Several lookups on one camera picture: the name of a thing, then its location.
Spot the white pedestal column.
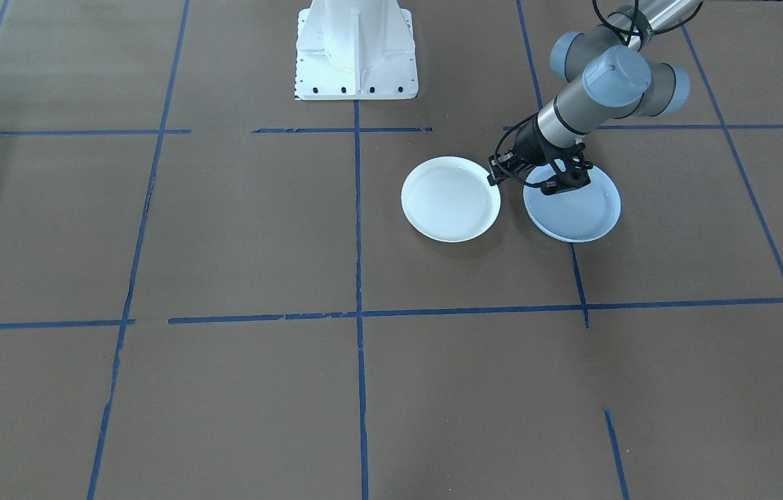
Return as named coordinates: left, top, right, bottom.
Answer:
left=293, top=0, right=420, bottom=102

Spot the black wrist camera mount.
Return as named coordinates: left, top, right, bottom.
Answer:
left=534, top=142, right=594, bottom=197

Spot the white round plate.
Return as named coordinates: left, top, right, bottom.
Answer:
left=400, top=156, right=502, bottom=244

